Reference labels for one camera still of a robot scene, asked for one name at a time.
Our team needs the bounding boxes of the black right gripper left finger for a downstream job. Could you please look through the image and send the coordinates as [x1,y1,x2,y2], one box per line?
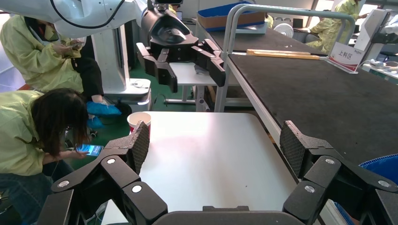
[37,120,168,225]

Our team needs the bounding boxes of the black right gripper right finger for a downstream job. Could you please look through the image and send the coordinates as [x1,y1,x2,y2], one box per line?
[279,120,398,225]

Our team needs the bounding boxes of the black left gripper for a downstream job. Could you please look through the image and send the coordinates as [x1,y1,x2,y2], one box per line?
[136,7,227,94]

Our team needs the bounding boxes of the small white side table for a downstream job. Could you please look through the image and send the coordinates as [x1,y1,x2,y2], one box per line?
[165,62,240,113]

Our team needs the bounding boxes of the smartphone with blue screen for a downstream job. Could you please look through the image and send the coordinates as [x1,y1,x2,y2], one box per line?
[76,143,104,157]

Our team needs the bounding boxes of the blue shoe cover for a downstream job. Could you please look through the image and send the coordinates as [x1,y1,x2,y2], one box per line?
[87,116,105,129]
[86,101,122,117]

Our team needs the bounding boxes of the red paper cup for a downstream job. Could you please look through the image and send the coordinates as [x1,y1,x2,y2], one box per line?
[127,112,152,134]

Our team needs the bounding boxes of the blue corrugated box red side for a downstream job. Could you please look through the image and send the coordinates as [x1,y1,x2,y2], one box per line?
[334,154,398,225]

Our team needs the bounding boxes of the blue-lined brown cardboard box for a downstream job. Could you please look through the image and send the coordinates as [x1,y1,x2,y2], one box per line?
[197,1,267,32]

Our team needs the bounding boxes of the black felt table mat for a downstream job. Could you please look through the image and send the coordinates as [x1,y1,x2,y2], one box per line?
[207,29,398,165]

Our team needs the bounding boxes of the white robot torso column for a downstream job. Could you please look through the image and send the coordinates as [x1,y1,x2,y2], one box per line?
[92,24,153,113]

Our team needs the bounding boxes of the light wooden stick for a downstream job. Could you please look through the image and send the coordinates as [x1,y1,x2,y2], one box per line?
[247,49,321,57]

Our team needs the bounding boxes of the brown wooden stick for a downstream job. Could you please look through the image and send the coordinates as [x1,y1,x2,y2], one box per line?
[246,51,328,60]

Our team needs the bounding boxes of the white fan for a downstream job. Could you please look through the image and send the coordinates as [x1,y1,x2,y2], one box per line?
[273,22,294,38]

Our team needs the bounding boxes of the person yellow coat blue jeans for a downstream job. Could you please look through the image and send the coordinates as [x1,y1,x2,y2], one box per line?
[0,88,103,225]

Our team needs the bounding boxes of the white red acrylic sign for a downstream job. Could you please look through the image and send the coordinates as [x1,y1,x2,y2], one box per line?
[326,42,364,75]

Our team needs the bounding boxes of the person yellow coat black trousers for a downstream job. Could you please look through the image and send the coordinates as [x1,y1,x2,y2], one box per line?
[0,14,105,105]

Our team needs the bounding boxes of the person in yellow coat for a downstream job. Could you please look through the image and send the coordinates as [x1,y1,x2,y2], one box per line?
[306,0,369,54]

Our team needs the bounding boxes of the white machine housing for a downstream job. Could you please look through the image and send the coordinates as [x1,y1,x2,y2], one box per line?
[354,8,398,63]

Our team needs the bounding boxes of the grey metal tube frame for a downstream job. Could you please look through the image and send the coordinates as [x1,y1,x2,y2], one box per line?
[214,3,356,113]

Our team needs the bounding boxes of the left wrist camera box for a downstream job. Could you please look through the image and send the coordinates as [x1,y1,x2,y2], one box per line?
[148,0,184,11]

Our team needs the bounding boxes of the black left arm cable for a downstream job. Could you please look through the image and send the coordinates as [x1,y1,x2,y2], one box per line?
[49,0,126,30]

